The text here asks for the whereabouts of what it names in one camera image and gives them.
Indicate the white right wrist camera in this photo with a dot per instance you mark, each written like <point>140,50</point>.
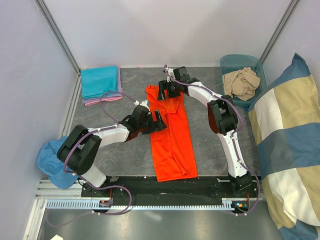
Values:
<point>170,74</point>

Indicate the left aluminium frame post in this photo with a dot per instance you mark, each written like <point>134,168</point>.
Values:
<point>57,34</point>

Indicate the right aluminium frame post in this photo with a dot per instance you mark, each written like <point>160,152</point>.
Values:
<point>289,11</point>

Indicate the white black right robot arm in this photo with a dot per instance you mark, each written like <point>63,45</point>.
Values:
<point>222,115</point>

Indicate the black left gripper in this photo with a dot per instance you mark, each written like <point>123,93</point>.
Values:
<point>156,125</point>

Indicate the folded purple t-shirt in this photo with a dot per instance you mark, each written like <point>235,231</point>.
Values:
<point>120,89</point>

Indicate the orange t-shirt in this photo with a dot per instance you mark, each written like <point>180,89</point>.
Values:
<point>172,150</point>

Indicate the teal plastic bin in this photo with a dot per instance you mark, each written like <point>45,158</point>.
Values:
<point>234,62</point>

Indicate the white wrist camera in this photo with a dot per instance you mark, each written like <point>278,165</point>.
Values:
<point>143,103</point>
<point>170,74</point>

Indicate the folded pink t-shirt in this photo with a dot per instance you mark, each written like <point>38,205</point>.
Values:
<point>93,101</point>

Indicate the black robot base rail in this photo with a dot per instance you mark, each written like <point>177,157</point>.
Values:
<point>146,190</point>

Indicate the crumpled blue cloth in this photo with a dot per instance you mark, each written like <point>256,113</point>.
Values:
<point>50,165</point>

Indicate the folded turquoise t-shirt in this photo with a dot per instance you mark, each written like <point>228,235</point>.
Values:
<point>97,81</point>

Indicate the crumpled beige t-shirt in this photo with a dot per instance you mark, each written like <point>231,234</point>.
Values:
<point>241,83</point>

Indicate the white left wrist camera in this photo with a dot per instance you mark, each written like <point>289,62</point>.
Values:
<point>143,103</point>

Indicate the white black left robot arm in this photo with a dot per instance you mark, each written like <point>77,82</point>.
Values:
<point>79,150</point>

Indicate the aluminium frame post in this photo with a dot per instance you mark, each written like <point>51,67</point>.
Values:
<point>57,34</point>
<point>289,11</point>

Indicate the blue beige checkered pillow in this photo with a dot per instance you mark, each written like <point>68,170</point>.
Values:
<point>285,121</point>

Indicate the grey slotted cable duct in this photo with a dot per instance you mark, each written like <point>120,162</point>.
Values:
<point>100,205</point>

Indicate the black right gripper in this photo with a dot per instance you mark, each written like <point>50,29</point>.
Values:
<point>163,85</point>

